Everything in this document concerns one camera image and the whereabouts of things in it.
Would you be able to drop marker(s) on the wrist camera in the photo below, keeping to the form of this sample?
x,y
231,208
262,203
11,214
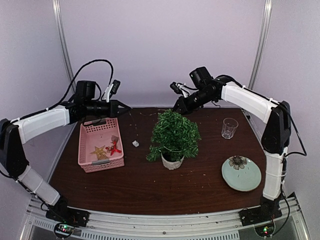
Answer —
x,y
111,90
180,89

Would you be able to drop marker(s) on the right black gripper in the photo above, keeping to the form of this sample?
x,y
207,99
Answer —
x,y
186,108

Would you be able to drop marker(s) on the small green christmas tree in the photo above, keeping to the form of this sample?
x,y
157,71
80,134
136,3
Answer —
x,y
175,135

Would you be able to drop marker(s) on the aluminium front rail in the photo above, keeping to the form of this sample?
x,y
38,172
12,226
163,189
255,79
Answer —
x,y
224,225

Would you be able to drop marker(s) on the red bow ornament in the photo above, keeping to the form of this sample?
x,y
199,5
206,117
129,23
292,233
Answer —
x,y
113,148

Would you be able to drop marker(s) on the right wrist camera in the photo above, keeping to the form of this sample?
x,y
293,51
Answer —
x,y
180,89

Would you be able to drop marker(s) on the light green floral plate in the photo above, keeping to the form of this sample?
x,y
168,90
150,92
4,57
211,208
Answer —
x,y
241,173

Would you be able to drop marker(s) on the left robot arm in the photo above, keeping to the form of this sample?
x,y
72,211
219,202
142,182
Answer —
x,y
88,100

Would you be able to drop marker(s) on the aluminium frame post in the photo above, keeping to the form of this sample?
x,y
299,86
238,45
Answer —
x,y
264,30
62,38

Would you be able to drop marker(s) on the left aluminium frame post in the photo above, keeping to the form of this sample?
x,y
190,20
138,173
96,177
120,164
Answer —
x,y
62,38

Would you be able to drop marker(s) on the pink plastic basket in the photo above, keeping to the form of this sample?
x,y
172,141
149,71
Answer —
x,y
99,133

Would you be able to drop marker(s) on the gold star ornament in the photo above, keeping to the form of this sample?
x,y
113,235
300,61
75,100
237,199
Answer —
x,y
100,153

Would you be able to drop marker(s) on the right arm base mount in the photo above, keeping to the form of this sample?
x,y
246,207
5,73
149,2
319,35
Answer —
x,y
260,217

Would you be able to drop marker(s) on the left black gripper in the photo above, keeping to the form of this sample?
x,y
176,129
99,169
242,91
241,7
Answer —
x,y
113,108

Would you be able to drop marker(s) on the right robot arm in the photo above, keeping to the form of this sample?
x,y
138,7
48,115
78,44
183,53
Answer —
x,y
275,115

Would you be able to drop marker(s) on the right aluminium frame post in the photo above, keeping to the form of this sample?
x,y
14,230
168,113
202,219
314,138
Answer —
x,y
264,30

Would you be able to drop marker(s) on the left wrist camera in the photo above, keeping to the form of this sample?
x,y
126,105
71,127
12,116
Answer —
x,y
111,90

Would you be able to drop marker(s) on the white tree pot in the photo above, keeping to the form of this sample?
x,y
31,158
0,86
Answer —
x,y
169,164

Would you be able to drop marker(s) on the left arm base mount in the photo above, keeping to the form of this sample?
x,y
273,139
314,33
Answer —
x,y
67,220

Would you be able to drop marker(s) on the clear drinking glass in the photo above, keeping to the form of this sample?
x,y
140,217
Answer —
x,y
229,127

